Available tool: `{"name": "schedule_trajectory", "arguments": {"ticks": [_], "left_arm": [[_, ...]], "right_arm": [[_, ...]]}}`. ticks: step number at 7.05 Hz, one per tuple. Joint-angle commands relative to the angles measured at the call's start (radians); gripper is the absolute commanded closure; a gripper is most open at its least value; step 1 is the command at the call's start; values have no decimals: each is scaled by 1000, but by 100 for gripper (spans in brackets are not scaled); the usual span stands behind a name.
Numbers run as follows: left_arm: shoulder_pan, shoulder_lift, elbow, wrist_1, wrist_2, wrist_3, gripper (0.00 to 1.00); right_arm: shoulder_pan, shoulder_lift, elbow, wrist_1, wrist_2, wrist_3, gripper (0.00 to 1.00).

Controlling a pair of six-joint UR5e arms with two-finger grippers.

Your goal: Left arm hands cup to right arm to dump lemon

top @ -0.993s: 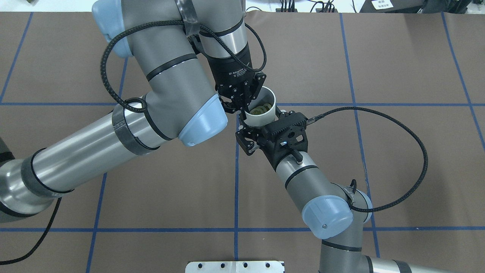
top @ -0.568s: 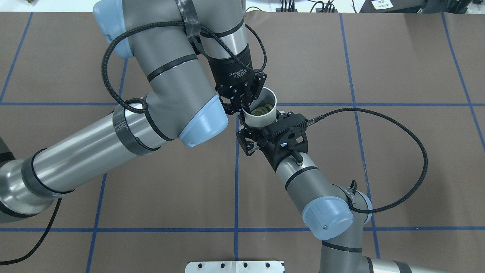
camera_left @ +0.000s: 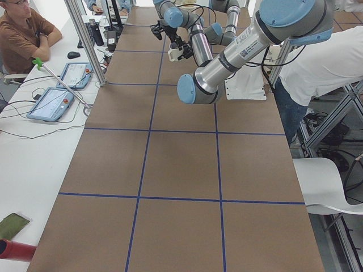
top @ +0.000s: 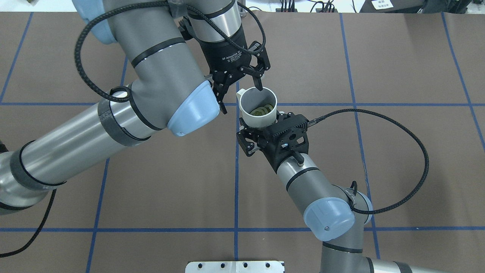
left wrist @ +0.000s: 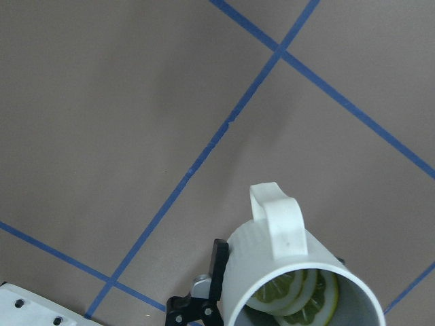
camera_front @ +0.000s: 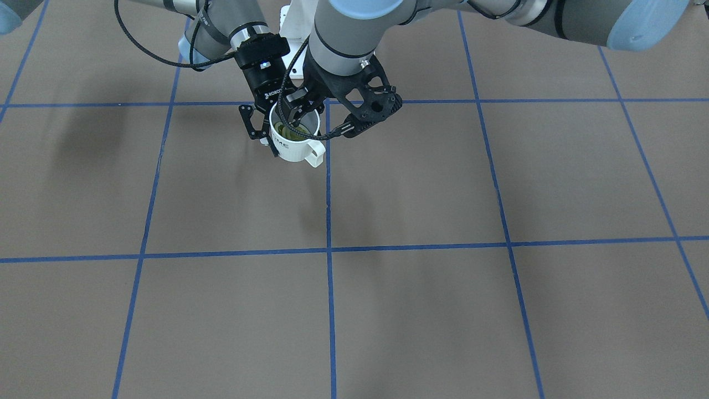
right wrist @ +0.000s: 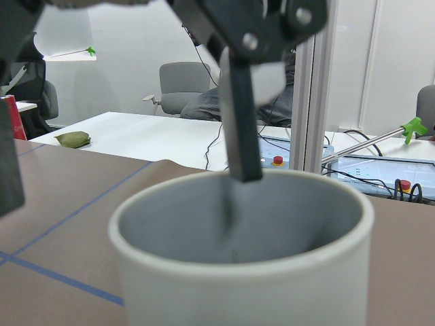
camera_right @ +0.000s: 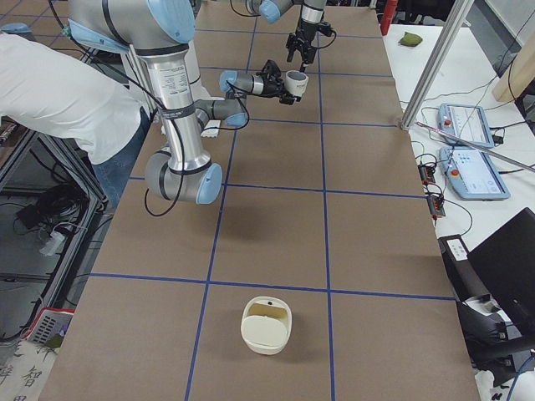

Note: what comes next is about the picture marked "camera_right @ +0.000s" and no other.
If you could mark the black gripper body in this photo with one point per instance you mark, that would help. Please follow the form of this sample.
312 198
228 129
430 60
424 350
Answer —
304 35
273 87

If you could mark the white ribbed mug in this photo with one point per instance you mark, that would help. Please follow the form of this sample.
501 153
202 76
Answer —
295 82

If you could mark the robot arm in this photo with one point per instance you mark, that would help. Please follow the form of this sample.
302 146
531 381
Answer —
310 23
160 33

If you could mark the green bean bag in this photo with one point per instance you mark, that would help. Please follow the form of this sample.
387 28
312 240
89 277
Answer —
410 40

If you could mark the far orange terminal block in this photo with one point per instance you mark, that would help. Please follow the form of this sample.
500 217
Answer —
426 173

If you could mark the orange terminal block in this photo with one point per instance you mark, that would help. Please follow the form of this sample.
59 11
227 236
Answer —
426 173
436 205

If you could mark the far teach pendant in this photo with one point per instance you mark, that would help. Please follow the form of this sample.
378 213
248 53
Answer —
468 122

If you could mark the teach pendant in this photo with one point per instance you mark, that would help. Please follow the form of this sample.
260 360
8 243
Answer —
471 174
468 122

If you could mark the near orange terminal block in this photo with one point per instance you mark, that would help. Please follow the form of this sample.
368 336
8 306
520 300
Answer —
436 205

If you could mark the near teach pendant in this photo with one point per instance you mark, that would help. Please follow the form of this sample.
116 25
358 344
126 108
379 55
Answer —
471 174

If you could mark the cream lidded bin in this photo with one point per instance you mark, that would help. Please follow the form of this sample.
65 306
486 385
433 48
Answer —
266 325

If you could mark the person in white shirt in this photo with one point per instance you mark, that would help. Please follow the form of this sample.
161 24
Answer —
57 95

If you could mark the black laptop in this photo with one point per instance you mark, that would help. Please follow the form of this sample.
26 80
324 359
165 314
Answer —
504 262

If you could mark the white plastic basket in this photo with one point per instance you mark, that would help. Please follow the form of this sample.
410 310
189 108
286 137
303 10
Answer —
49 322

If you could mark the aluminium frame post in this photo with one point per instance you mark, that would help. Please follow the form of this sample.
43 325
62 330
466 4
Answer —
446 38

